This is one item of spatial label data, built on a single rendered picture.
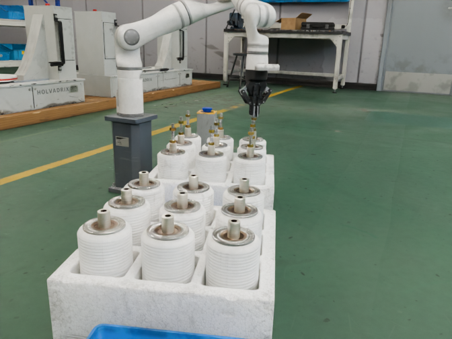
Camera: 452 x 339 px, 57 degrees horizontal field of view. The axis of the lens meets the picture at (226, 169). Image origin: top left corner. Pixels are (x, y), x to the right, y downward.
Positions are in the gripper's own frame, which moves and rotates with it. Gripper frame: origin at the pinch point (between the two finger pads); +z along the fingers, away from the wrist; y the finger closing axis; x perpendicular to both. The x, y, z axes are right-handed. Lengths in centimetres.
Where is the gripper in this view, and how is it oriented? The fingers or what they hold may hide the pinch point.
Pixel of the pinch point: (254, 111)
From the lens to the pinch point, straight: 146.2
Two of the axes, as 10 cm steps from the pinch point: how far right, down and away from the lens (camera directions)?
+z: -0.4, 9.6, 2.9
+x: 5.0, 2.7, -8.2
